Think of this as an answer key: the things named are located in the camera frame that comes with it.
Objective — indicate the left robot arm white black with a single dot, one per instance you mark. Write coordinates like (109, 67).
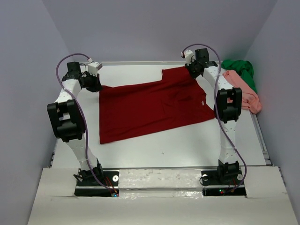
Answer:
(68, 121)

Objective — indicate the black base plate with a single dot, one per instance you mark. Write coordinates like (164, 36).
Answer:
(91, 188)
(214, 186)

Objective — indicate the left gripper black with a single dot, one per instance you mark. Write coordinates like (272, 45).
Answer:
(96, 86)

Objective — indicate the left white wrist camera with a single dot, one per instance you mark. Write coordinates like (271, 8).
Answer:
(94, 67)

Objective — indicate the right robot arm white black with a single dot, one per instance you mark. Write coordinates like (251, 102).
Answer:
(227, 110)

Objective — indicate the metal rail at table front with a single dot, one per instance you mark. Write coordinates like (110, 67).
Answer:
(182, 167)

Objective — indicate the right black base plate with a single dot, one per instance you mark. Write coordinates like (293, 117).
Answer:
(214, 186)

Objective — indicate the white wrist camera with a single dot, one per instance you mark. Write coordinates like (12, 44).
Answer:
(94, 67)
(188, 56)

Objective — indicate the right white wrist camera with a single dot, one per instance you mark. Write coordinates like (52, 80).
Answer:
(188, 56)

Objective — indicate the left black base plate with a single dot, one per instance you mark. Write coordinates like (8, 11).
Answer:
(91, 188)

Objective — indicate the pink t shirt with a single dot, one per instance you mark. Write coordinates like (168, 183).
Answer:
(250, 100)

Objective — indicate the dark red t shirt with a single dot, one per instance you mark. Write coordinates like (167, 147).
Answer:
(140, 109)

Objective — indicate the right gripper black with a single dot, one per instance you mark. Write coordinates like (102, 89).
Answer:
(194, 75)

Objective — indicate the green t shirt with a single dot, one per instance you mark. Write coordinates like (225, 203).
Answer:
(244, 69)

